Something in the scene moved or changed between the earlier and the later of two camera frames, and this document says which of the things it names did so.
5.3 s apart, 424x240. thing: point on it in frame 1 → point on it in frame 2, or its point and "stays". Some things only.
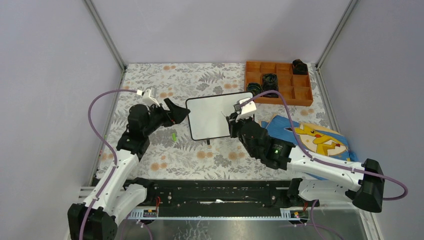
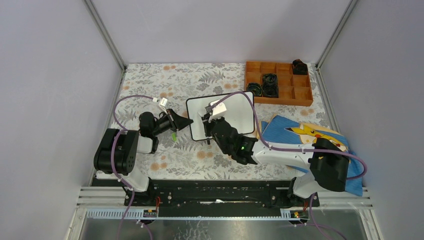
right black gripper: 233,124 → 207,124
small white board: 207,118 stays
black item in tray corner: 299,67 stays
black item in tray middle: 270,82 stays
